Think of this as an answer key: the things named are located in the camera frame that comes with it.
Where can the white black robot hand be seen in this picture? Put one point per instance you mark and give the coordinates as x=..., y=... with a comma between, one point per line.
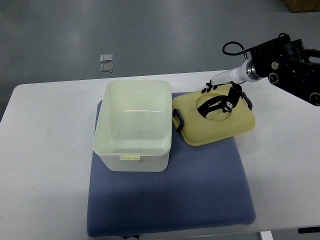
x=235, y=77

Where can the yellow box lid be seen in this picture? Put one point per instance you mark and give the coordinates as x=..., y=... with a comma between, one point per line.
x=204, y=117

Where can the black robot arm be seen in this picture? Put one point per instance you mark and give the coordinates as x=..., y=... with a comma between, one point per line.
x=287, y=65

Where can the brown cardboard box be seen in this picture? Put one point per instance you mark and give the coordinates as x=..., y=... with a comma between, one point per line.
x=302, y=6

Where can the white storage box base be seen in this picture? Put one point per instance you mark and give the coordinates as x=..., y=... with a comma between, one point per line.
x=134, y=126

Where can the blue padded mat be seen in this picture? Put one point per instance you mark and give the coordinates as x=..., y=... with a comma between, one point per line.
x=202, y=187

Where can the lower metal floor plate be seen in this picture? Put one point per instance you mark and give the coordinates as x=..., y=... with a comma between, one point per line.
x=106, y=68

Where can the metal floor plate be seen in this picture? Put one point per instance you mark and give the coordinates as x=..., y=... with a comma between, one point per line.
x=106, y=68
x=106, y=57

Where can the upper metal floor plate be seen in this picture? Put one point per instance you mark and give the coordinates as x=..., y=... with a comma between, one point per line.
x=106, y=57

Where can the black bracket under table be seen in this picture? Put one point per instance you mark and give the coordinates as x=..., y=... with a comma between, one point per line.
x=309, y=230

